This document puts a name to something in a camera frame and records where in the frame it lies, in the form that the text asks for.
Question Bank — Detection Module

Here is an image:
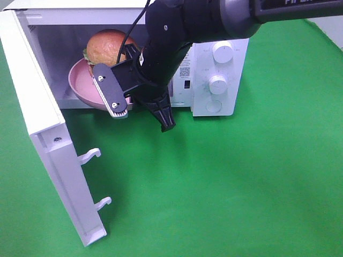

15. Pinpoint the upper white microwave knob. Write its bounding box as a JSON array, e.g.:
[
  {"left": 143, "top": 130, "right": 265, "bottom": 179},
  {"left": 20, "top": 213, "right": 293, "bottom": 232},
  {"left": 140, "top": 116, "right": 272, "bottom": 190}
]
[{"left": 212, "top": 41, "right": 233, "bottom": 64}]

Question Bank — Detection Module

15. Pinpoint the burger with orange bun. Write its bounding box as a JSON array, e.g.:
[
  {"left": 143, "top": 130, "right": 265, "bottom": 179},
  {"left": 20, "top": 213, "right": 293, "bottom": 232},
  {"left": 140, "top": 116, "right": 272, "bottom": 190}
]
[{"left": 83, "top": 29, "right": 125, "bottom": 76}]

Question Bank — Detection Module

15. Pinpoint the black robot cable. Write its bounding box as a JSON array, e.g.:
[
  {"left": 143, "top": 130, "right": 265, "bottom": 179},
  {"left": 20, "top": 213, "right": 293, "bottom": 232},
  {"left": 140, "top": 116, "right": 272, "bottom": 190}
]
[{"left": 115, "top": 0, "right": 152, "bottom": 65}]

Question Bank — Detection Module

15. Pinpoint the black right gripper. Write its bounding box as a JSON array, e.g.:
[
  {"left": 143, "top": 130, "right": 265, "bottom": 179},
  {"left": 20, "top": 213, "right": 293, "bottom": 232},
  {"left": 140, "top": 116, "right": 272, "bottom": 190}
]
[{"left": 123, "top": 44, "right": 177, "bottom": 132}]

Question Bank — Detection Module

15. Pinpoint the round white door release button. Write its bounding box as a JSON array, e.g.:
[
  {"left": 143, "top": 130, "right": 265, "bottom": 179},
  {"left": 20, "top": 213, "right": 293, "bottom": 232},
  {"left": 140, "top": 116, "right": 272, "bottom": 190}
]
[{"left": 206, "top": 100, "right": 222, "bottom": 113}]

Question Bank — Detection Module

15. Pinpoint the white microwave knob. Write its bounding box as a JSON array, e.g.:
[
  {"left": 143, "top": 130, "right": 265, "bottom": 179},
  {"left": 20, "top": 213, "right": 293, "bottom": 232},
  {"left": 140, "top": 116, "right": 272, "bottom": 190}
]
[
  {"left": 212, "top": 41, "right": 233, "bottom": 64},
  {"left": 209, "top": 75, "right": 228, "bottom": 95}
]

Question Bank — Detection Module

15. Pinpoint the green table cloth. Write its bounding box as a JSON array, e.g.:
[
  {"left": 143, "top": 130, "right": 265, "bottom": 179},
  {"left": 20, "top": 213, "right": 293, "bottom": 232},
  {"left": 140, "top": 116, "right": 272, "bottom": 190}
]
[{"left": 1, "top": 20, "right": 342, "bottom": 256}]

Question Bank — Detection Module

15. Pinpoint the pink round plate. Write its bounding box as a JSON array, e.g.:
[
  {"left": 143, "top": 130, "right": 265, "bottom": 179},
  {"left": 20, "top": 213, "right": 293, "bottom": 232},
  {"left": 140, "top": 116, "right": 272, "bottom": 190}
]
[{"left": 68, "top": 58, "right": 135, "bottom": 111}]

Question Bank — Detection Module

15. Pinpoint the white microwave door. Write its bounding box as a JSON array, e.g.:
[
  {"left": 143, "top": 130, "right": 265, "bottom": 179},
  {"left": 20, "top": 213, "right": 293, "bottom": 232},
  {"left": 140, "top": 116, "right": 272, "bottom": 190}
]
[{"left": 1, "top": 9, "right": 111, "bottom": 246}]

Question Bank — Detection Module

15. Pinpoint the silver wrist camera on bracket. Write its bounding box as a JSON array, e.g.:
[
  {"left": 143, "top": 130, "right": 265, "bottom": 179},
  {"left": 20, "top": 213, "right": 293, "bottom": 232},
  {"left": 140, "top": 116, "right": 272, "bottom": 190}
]
[{"left": 93, "top": 60, "right": 138, "bottom": 119}]

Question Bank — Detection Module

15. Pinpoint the white microwave oven body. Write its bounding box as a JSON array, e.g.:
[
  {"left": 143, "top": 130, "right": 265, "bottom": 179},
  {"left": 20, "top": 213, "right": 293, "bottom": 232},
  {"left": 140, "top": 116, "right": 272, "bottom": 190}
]
[{"left": 3, "top": 1, "right": 248, "bottom": 116}]

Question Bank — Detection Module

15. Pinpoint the lower white microwave knob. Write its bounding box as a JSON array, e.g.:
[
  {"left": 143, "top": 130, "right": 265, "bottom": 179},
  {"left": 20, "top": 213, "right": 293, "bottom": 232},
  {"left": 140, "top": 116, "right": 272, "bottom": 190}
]
[{"left": 209, "top": 75, "right": 228, "bottom": 95}]

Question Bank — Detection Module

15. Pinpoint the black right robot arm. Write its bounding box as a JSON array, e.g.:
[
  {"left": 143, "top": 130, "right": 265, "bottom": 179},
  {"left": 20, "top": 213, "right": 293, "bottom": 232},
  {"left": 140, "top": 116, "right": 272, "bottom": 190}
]
[{"left": 133, "top": 0, "right": 342, "bottom": 131}]

